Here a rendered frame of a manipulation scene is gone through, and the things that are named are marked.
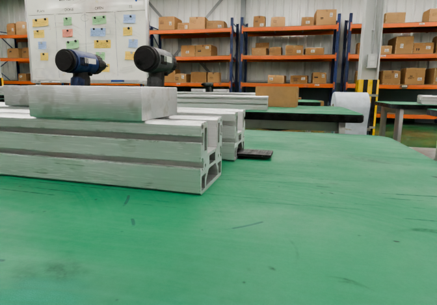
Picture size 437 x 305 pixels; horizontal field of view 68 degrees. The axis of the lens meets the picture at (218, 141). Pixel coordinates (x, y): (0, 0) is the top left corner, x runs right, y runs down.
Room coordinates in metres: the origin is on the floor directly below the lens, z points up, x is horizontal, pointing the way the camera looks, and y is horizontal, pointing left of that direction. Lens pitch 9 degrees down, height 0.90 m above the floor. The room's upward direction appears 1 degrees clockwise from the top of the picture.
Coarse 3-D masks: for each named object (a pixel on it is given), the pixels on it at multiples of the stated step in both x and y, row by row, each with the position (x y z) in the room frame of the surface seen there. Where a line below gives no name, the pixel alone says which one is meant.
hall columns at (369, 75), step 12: (372, 0) 5.64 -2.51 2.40; (384, 0) 5.47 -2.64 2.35; (372, 12) 5.63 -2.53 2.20; (372, 24) 5.63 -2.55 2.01; (372, 36) 5.63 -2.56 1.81; (360, 48) 5.73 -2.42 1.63; (0, 60) 7.61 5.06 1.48; (360, 60) 5.63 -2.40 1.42; (0, 72) 7.58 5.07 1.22; (360, 72) 5.55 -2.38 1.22; (372, 72) 5.61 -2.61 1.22; (0, 84) 7.53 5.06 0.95; (360, 84) 5.51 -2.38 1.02; (372, 84) 5.47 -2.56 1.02; (372, 96) 5.46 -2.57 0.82; (372, 108) 5.46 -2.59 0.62; (372, 120) 5.46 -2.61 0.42; (372, 132) 5.45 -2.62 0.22
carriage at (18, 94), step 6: (6, 90) 0.66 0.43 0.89; (12, 90) 0.65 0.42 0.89; (18, 90) 0.65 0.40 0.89; (24, 90) 0.65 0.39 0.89; (6, 96) 0.66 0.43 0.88; (12, 96) 0.65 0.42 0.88; (18, 96) 0.65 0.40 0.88; (24, 96) 0.65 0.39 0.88; (6, 102) 0.66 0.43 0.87; (12, 102) 0.65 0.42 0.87; (18, 102) 0.65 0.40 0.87; (24, 102) 0.65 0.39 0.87
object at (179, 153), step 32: (0, 128) 0.45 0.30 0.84; (32, 128) 0.43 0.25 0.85; (64, 128) 0.41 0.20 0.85; (96, 128) 0.39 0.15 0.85; (128, 128) 0.38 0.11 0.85; (160, 128) 0.37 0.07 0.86; (192, 128) 0.36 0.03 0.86; (0, 160) 0.43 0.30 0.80; (32, 160) 0.42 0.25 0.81; (64, 160) 0.41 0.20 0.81; (96, 160) 0.40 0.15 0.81; (128, 160) 0.40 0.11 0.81; (160, 160) 0.39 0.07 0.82; (192, 160) 0.36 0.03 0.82; (192, 192) 0.36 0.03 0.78
